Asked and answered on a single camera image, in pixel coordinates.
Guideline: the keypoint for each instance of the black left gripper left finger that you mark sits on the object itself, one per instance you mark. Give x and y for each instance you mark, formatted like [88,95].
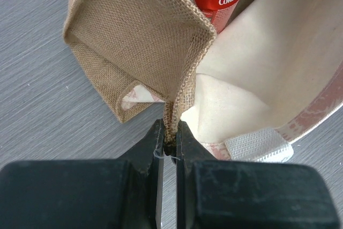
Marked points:
[125,192]

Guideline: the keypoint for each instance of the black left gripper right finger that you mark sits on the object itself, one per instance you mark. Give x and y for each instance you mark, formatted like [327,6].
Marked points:
[213,193]

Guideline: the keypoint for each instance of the tan burlap canvas bag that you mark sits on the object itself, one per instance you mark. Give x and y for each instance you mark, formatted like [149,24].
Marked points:
[248,93]

